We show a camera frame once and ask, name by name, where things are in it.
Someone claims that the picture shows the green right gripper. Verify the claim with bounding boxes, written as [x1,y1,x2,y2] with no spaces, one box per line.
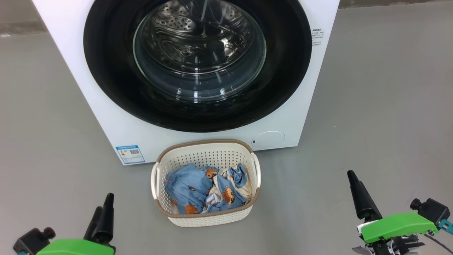
[347,170,438,255]

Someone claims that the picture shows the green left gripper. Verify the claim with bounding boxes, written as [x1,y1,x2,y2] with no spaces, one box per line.
[35,193,116,255]

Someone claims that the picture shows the blue bear print garment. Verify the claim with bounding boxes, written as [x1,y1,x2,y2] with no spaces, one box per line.
[165,164,213,214]

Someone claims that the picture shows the black round glass washer door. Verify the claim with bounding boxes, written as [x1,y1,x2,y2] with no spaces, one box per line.
[83,0,312,133]

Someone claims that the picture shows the white front-load washing machine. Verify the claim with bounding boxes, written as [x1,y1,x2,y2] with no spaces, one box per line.
[32,0,340,166]

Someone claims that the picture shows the stainless steel washing machine drum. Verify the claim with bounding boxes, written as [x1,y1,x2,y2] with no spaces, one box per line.
[134,0,266,102]

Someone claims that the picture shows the blue energy label sticker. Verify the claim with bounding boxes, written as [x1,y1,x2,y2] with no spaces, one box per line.
[115,144,146,165]

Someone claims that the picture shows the cream perforated laundry basket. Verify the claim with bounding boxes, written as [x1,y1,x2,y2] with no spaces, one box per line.
[151,139,262,227]

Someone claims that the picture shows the round white filter cover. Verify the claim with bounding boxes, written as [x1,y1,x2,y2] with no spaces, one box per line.
[252,131,286,150]

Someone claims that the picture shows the thin black right cable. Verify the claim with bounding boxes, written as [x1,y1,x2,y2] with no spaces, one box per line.
[424,233,453,250]

